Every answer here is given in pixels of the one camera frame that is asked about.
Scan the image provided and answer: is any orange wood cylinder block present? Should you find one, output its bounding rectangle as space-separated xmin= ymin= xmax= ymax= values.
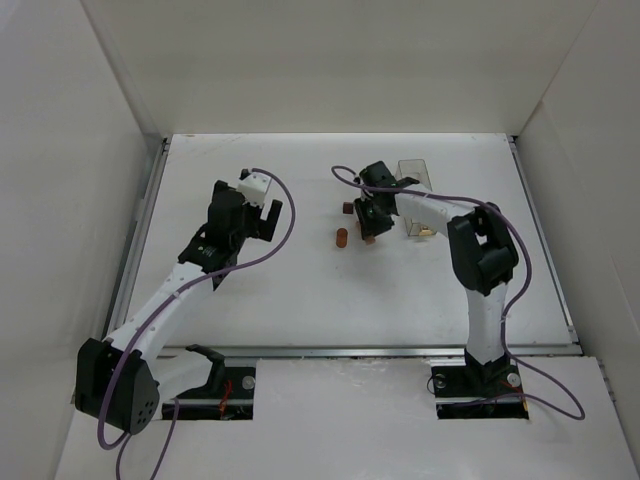
xmin=335 ymin=228 xmax=349 ymax=249

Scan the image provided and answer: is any clear plastic box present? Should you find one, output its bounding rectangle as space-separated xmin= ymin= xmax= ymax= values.
xmin=395 ymin=158 xmax=437 ymax=238

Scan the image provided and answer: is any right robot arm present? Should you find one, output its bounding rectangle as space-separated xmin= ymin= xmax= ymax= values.
xmin=354 ymin=161 xmax=519 ymax=398

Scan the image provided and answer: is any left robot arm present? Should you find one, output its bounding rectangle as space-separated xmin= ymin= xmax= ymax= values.
xmin=74 ymin=169 xmax=283 ymax=435

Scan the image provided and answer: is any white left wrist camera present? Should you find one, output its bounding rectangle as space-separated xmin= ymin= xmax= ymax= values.
xmin=236 ymin=169 xmax=272 ymax=208

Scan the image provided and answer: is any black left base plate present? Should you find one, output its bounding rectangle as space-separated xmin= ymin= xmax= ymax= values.
xmin=177 ymin=365 xmax=256 ymax=421

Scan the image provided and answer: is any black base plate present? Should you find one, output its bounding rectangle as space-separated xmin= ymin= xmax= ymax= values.
xmin=177 ymin=365 xmax=256 ymax=421
xmin=430 ymin=362 xmax=529 ymax=420

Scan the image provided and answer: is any aluminium table edge rail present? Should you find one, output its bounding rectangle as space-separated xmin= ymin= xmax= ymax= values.
xmin=506 ymin=135 xmax=584 ymax=357

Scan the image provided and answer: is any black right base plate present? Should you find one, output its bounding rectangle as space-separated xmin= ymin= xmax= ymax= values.
xmin=430 ymin=362 xmax=529 ymax=420

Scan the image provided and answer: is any front aluminium rail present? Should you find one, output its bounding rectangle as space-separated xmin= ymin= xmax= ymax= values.
xmin=107 ymin=342 xmax=584 ymax=362

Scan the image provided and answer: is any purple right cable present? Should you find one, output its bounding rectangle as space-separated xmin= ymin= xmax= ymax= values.
xmin=330 ymin=164 xmax=586 ymax=421

